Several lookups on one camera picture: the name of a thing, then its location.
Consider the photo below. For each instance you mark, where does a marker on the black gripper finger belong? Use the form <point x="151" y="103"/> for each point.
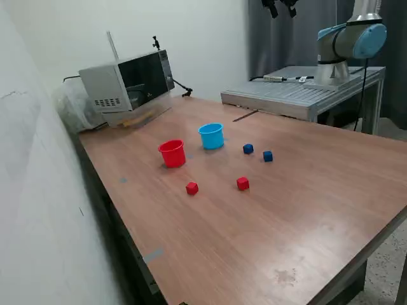
<point x="273" y="8"/>
<point x="292" y="8"/>

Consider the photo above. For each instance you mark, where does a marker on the blue cube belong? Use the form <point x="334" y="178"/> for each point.
<point x="268" y="156"/>
<point x="248" y="149"/>

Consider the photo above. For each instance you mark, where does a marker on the red cube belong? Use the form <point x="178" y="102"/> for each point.
<point x="192" y="188"/>
<point x="242" y="184"/>

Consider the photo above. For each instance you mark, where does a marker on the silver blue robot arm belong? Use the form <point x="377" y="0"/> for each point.
<point x="343" y="41"/>

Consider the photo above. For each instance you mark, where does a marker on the dark grey curtain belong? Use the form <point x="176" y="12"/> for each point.
<point x="286" y="41"/>

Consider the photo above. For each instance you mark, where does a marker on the white warning tag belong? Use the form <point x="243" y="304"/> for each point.
<point x="303" y="78"/>

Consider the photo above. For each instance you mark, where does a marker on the aluminium robot mounting plate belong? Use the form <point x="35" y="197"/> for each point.
<point x="321" y="86"/>

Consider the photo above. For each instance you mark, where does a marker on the aluminium profile robot stand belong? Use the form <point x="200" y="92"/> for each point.
<point x="270" y="92"/>

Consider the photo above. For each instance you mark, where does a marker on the dark thin strip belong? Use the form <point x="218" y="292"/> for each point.
<point x="245" y="116"/>

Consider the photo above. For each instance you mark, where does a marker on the blue plastic cup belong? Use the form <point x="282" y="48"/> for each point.
<point x="211" y="139"/>

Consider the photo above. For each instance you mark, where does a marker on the thin white rod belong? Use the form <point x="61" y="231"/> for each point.
<point x="113" y="46"/>

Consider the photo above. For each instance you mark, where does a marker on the yellow wooden sticks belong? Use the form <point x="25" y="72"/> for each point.
<point x="136" y="120"/>

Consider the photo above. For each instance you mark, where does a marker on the red plastic cup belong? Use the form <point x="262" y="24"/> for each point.
<point x="173" y="157"/>

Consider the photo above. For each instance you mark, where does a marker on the silver microwave oven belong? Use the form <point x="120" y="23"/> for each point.
<point x="105" y="82"/>

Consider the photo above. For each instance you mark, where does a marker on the clear plastic bag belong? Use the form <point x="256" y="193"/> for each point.
<point x="73" y="108"/>

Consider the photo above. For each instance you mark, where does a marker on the long grey tape strip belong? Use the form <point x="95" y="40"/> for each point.
<point x="153" y="255"/>

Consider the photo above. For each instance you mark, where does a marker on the small black camera mount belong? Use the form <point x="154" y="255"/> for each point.
<point x="155" y="43"/>

